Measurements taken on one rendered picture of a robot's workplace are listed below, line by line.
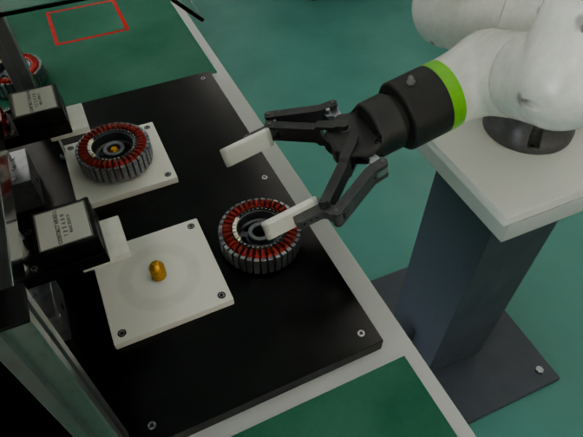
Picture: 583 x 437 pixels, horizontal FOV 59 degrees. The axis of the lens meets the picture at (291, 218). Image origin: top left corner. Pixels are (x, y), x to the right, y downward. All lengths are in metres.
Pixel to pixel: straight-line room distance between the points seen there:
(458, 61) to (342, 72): 1.80
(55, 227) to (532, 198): 0.66
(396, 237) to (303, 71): 1.03
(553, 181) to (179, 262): 0.58
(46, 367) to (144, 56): 0.85
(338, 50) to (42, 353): 2.35
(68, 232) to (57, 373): 0.20
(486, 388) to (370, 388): 0.90
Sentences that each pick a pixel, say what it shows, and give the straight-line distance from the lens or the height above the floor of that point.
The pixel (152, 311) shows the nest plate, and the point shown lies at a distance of 0.66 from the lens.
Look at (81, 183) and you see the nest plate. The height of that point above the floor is 0.78.
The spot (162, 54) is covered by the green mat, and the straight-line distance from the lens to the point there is 1.16.
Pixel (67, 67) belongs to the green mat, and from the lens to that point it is 1.18.
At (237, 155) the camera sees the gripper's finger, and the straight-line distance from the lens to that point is 0.68.
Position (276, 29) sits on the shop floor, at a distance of 2.78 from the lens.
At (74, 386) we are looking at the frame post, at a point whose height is 0.95.
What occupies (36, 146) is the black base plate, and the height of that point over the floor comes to 0.77.
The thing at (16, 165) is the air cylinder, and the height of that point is 0.82.
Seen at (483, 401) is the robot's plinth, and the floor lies 0.02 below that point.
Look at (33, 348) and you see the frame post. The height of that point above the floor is 1.02.
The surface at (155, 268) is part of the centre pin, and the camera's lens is 0.67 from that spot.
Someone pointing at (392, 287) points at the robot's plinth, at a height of 0.02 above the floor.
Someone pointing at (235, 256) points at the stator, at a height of 0.80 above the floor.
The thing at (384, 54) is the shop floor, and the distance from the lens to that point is 2.62.
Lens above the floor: 1.33
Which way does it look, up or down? 49 degrees down
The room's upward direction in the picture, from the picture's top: straight up
